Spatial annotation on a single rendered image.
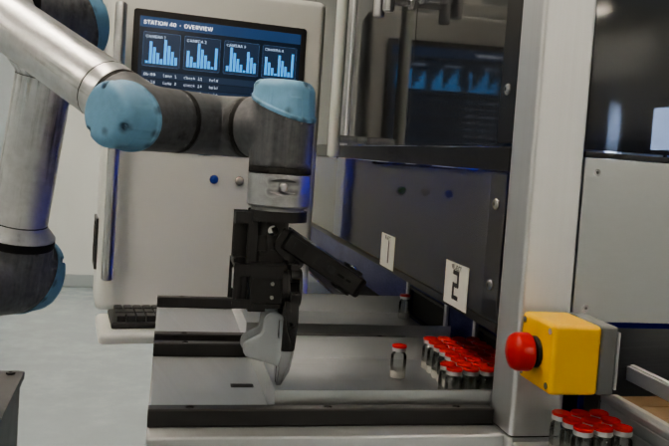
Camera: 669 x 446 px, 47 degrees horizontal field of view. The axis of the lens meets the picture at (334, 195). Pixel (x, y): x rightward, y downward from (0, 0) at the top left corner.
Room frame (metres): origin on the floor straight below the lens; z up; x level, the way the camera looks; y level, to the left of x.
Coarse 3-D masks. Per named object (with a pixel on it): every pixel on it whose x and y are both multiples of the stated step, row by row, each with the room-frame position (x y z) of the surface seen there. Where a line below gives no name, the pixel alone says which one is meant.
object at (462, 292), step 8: (448, 264) 1.08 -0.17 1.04; (456, 264) 1.05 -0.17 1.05; (448, 272) 1.07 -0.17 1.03; (464, 272) 1.02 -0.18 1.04; (448, 280) 1.07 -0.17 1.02; (456, 280) 1.04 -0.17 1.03; (464, 280) 1.01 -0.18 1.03; (448, 288) 1.07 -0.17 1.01; (456, 288) 1.04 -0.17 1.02; (464, 288) 1.01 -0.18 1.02; (448, 296) 1.07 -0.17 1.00; (456, 296) 1.04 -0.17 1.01; (464, 296) 1.01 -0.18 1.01; (456, 304) 1.04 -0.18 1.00; (464, 304) 1.01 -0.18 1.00; (464, 312) 1.01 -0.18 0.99
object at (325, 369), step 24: (312, 336) 1.13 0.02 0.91; (336, 336) 1.14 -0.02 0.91; (360, 336) 1.15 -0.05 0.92; (312, 360) 1.12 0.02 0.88; (336, 360) 1.13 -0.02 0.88; (360, 360) 1.14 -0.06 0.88; (384, 360) 1.15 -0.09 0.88; (408, 360) 1.15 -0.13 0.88; (264, 384) 0.95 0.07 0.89; (288, 384) 0.99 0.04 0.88; (312, 384) 1.00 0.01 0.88; (336, 384) 1.01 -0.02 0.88; (360, 384) 1.02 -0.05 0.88; (384, 384) 1.02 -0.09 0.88; (408, 384) 1.03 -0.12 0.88; (432, 384) 1.04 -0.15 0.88
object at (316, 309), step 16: (304, 304) 1.47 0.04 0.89; (320, 304) 1.48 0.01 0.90; (336, 304) 1.49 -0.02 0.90; (352, 304) 1.49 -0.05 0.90; (368, 304) 1.50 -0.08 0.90; (384, 304) 1.51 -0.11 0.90; (240, 320) 1.29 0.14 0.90; (256, 320) 1.36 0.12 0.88; (304, 320) 1.39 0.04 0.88; (320, 320) 1.40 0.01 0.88; (336, 320) 1.41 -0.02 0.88; (352, 320) 1.42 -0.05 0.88; (368, 320) 1.43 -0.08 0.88; (384, 320) 1.44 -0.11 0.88; (400, 320) 1.45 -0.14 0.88; (416, 336) 1.25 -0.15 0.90
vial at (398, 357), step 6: (396, 348) 1.05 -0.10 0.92; (396, 354) 1.05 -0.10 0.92; (402, 354) 1.05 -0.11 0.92; (390, 360) 1.06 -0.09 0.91; (396, 360) 1.05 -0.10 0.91; (402, 360) 1.05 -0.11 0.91; (390, 366) 1.06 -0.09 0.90; (396, 366) 1.05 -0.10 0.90; (402, 366) 1.05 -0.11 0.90; (390, 372) 1.06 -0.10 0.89; (396, 372) 1.05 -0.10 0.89; (402, 372) 1.05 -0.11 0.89; (396, 378) 1.05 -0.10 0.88; (402, 378) 1.06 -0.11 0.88
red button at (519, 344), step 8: (512, 336) 0.79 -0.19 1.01; (520, 336) 0.79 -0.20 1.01; (528, 336) 0.79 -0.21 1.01; (512, 344) 0.79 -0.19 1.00; (520, 344) 0.78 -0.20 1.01; (528, 344) 0.78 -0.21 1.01; (512, 352) 0.79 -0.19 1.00; (520, 352) 0.78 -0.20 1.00; (528, 352) 0.78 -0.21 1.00; (536, 352) 0.78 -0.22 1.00; (512, 360) 0.78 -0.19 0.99; (520, 360) 0.78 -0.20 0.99; (528, 360) 0.78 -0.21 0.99; (520, 368) 0.78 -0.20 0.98; (528, 368) 0.78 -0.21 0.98
